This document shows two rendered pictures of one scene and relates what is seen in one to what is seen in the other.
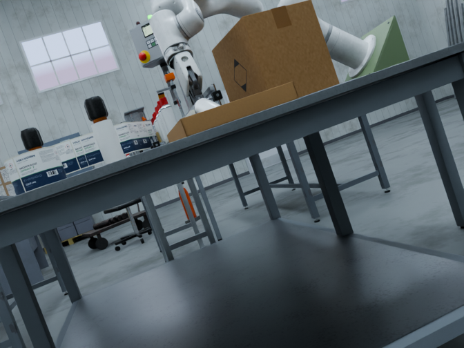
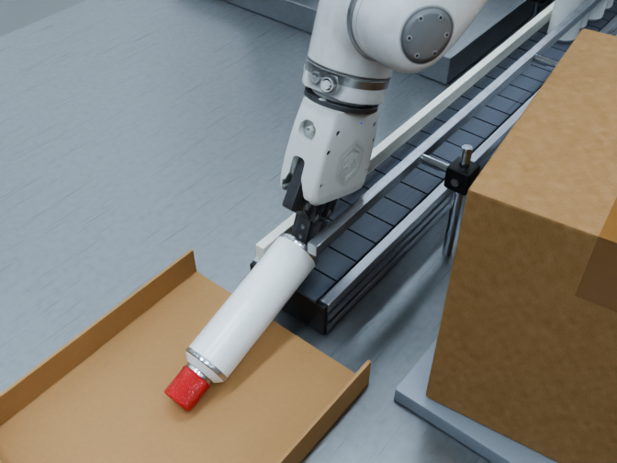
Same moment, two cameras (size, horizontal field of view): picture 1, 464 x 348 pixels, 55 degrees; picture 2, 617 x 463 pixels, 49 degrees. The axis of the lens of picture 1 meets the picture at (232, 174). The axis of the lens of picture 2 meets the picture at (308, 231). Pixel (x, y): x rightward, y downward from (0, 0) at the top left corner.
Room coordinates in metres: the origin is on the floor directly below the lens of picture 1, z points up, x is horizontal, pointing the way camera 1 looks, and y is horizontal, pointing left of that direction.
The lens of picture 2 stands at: (0.95, -0.41, 1.44)
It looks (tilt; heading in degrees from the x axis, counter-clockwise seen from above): 43 degrees down; 52
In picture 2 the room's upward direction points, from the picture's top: straight up
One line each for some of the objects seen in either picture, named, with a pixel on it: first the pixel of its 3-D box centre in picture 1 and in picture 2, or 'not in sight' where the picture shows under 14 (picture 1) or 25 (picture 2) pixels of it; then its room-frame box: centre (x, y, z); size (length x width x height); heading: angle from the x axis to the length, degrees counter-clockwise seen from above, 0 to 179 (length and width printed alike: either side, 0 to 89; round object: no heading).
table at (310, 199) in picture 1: (290, 166); not in sight; (4.55, -0.59, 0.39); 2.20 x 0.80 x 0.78; 14
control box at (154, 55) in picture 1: (154, 42); not in sight; (2.17, 0.14, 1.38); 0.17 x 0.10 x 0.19; 68
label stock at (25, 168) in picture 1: (36, 171); not in sight; (1.79, 0.73, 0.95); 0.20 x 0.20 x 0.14
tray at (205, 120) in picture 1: (226, 119); (175, 402); (1.08, -0.03, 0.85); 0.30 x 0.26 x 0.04; 13
